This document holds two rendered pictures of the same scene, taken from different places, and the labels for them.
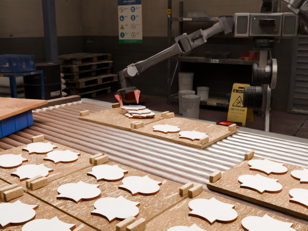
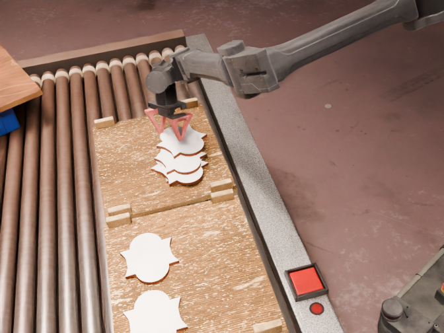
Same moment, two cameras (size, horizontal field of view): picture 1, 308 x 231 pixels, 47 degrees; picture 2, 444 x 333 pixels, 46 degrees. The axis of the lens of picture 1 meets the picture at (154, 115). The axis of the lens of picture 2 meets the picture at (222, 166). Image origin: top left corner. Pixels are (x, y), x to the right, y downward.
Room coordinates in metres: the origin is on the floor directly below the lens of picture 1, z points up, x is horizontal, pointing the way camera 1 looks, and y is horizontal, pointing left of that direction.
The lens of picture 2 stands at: (1.26, -0.72, 1.91)
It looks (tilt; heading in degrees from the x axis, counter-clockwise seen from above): 42 degrees down; 41
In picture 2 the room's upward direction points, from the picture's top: 6 degrees counter-clockwise
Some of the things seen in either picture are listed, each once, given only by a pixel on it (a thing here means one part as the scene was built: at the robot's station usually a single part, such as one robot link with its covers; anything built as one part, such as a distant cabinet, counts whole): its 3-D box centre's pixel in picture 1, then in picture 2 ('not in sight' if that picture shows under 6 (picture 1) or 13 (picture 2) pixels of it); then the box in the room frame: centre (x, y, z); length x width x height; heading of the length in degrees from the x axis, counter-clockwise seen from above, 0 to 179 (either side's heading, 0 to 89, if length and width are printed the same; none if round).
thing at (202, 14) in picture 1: (197, 15); not in sight; (6.58, -0.78, 1.64); 0.32 x 0.22 x 0.10; 59
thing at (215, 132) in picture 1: (184, 130); (186, 274); (1.73, -0.16, 0.93); 0.41 x 0.35 x 0.02; 51
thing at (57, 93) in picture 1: (43, 91); not in sight; (5.56, 1.76, 0.44); 0.59 x 0.59 x 0.88
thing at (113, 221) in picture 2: (139, 125); (118, 220); (1.75, 0.08, 0.95); 0.06 x 0.02 x 0.03; 141
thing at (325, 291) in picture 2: (225, 123); (306, 281); (1.87, -0.39, 0.92); 0.08 x 0.08 x 0.02; 51
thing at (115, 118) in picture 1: (124, 117); (158, 157); (2.00, 0.17, 0.93); 0.41 x 0.35 x 0.02; 52
